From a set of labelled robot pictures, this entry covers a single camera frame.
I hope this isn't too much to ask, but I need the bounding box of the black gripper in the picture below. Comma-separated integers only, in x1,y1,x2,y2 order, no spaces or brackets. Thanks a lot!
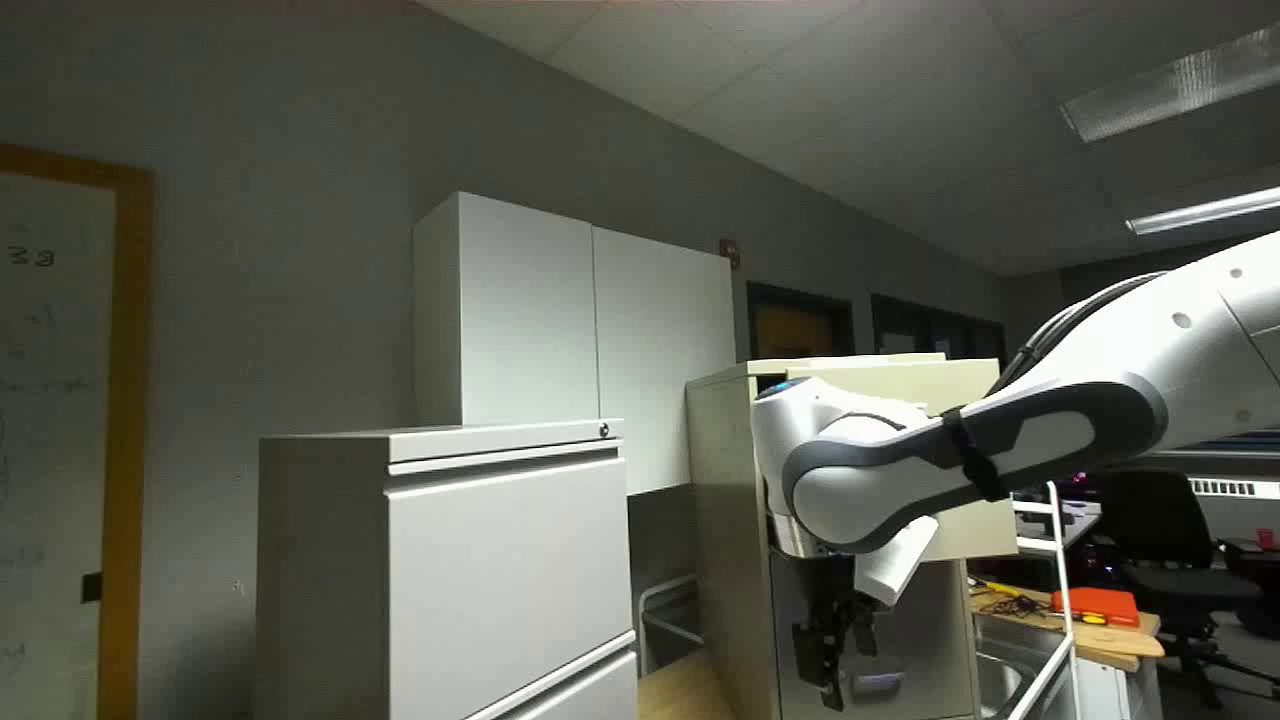
790,555,906,711

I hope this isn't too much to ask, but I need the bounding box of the beige cabinet drawer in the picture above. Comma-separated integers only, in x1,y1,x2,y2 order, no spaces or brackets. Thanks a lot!
740,348,1026,564

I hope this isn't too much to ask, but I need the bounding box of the beige filing cabinet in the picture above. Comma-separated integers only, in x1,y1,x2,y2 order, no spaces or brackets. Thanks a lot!
686,363,989,720

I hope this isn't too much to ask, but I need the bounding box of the grey lateral filing cabinet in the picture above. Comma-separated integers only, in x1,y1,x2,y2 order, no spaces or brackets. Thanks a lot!
254,416,639,720

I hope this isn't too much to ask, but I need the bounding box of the tall white storage cabinet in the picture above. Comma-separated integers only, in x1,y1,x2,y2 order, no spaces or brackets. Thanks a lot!
409,189,740,500

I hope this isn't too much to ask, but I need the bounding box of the orange tool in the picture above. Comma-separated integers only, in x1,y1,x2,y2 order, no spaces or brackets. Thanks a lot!
1047,585,1145,632

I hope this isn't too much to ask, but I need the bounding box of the wooden work table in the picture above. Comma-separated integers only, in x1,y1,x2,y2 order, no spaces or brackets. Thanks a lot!
966,576,1172,673

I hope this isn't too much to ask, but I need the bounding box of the black office chair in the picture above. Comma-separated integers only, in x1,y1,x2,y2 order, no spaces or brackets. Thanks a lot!
1095,468,1271,676

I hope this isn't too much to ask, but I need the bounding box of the narrow ceiling light strip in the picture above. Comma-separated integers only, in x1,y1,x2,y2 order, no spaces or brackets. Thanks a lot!
1119,179,1280,240

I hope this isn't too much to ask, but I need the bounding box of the large ceiling light panel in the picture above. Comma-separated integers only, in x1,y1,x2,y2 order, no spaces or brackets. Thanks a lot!
1055,25,1280,150

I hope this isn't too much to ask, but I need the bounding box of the wood framed whiteboard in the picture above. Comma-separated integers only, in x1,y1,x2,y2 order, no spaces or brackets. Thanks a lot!
0,140,158,720

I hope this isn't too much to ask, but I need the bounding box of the black cable strap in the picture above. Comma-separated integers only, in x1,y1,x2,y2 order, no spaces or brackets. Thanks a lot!
936,404,1011,503

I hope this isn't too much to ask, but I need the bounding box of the white metal rack frame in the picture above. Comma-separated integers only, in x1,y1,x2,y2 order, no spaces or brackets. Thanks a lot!
1002,475,1113,720

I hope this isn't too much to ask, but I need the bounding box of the wide dark wall window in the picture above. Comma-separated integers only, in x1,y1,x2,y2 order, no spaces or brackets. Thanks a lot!
745,279,858,363

